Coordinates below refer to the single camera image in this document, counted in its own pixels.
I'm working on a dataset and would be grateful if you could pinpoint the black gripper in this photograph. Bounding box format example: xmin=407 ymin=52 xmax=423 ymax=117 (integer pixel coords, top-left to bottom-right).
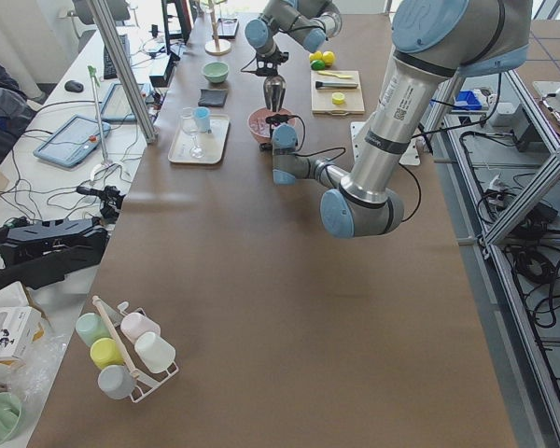
xmin=255 ymin=50 xmax=288 ymax=77
xmin=265 ymin=114 xmax=295 ymax=127

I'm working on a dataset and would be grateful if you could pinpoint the steel muddler black tip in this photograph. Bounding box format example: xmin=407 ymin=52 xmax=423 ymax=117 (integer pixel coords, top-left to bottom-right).
xmin=315 ymin=80 xmax=358 ymax=90

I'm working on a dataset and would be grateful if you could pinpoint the white cup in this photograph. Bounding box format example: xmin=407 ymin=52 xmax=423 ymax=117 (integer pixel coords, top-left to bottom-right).
xmin=134 ymin=331 xmax=176 ymax=373

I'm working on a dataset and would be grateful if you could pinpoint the seated person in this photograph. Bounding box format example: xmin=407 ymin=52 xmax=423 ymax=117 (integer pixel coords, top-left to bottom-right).
xmin=0 ymin=64 xmax=35 ymax=164

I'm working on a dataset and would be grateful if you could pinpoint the white cardboard box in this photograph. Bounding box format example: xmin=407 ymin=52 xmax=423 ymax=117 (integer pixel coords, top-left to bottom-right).
xmin=0 ymin=306 xmax=41 ymax=361

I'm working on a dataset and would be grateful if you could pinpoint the yellow cup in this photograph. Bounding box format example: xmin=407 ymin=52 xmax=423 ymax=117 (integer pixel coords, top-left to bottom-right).
xmin=90 ymin=338 xmax=124 ymax=370

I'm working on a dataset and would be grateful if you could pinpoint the light blue cup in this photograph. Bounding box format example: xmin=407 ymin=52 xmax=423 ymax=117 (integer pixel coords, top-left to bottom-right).
xmin=193 ymin=106 xmax=211 ymax=133

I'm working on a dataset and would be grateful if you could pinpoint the mint green cup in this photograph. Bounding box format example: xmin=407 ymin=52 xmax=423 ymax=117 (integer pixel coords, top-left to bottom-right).
xmin=75 ymin=313 xmax=110 ymax=347

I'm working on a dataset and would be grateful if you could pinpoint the grey folded cloth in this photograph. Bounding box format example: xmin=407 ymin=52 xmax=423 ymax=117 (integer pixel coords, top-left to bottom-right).
xmin=198 ymin=89 xmax=228 ymax=107

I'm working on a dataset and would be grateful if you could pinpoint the green lime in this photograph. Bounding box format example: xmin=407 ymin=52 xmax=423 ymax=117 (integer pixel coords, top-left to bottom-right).
xmin=310 ymin=60 xmax=326 ymax=71

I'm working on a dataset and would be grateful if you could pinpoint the pile of clear ice cubes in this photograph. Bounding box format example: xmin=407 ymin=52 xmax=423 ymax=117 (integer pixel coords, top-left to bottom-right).
xmin=254 ymin=117 xmax=271 ymax=138

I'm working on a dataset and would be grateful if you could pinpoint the blue teach pendant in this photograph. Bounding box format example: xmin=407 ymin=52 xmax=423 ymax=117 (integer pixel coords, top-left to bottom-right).
xmin=100 ymin=83 xmax=136 ymax=124
xmin=33 ymin=115 xmax=101 ymax=169

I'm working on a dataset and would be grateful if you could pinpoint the yellow plastic knife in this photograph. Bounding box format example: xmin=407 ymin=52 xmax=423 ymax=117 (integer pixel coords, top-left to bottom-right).
xmin=317 ymin=71 xmax=352 ymax=79

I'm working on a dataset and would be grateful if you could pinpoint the pink bowl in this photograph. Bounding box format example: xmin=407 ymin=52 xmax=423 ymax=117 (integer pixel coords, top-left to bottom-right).
xmin=247 ymin=107 xmax=298 ymax=144

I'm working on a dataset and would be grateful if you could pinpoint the aluminium frame post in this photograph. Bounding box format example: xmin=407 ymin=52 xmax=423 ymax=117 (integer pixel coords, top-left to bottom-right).
xmin=88 ymin=0 xmax=157 ymax=144

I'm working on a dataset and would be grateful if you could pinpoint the bamboo cutting board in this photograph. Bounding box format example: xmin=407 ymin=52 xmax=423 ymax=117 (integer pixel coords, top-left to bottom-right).
xmin=311 ymin=70 xmax=365 ymax=115

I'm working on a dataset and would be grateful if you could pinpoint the half lemon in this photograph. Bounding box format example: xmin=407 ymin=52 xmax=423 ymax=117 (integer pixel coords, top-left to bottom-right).
xmin=331 ymin=92 xmax=345 ymax=105

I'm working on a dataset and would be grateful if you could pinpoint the yellow lemon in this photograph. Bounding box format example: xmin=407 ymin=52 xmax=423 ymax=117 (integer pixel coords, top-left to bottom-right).
xmin=321 ymin=50 xmax=336 ymax=66
xmin=309 ymin=50 xmax=323 ymax=63

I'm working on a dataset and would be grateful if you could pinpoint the black equipment case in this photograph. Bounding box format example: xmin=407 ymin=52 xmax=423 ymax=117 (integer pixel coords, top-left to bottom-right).
xmin=0 ymin=218 xmax=109 ymax=290

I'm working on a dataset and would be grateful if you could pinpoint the wooden glass stand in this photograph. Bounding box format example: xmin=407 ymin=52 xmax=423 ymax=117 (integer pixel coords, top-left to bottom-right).
xmin=204 ymin=0 xmax=231 ymax=56

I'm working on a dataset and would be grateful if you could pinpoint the metal ice scoop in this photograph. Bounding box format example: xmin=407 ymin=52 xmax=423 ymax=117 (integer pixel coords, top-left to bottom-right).
xmin=263 ymin=75 xmax=286 ymax=112

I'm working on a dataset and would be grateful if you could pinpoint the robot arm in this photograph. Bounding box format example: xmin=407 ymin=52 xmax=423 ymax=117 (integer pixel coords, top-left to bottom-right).
xmin=271 ymin=0 xmax=532 ymax=238
xmin=245 ymin=0 xmax=343 ymax=77

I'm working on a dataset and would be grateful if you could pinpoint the cream serving tray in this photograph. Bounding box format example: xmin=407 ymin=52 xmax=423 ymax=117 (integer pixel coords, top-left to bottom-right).
xmin=167 ymin=114 xmax=230 ymax=165

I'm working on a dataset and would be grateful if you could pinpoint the pink cup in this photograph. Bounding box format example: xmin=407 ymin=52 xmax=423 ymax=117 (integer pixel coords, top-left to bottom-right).
xmin=120 ymin=312 xmax=161 ymax=343

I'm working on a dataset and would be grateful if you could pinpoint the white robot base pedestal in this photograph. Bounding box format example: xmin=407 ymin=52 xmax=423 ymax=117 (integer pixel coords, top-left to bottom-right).
xmin=350 ymin=74 xmax=422 ymax=166

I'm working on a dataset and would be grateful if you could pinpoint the clear wine glass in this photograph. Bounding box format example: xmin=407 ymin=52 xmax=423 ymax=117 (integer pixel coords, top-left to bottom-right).
xmin=181 ymin=107 xmax=203 ymax=160

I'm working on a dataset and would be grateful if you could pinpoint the black computer mouse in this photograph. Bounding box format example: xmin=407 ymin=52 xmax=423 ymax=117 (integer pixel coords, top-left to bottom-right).
xmin=64 ymin=80 xmax=84 ymax=93

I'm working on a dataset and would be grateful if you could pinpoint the grey cup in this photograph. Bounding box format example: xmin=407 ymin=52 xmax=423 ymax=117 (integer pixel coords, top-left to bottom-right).
xmin=97 ymin=365 xmax=136 ymax=399

